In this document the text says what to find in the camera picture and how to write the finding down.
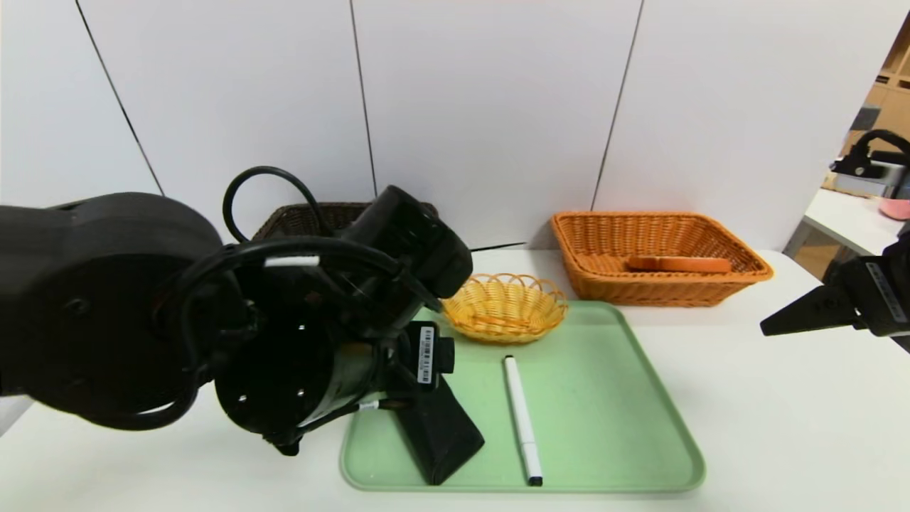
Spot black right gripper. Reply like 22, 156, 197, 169
759, 230, 910, 353

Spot toy bread slice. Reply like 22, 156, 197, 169
626, 255, 733, 274

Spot black soft pouch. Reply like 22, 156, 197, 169
395, 373, 486, 486

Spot orange wicker basket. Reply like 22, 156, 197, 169
551, 211, 774, 308

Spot small yellow wicker basket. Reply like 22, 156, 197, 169
440, 273, 569, 345

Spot dark brown wicker basket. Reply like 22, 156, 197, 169
252, 202, 438, 242

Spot white side table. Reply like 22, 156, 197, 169
803, 188, 910, 257

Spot wooden shelf cabinet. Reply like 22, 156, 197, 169
839, 7, 910, 161

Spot light green plastic tray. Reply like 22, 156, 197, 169
340, 300, 706, 493

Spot thick white marker pen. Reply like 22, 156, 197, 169
503, 355, 545, 486

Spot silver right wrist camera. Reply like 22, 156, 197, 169
832, 151, 910, 200

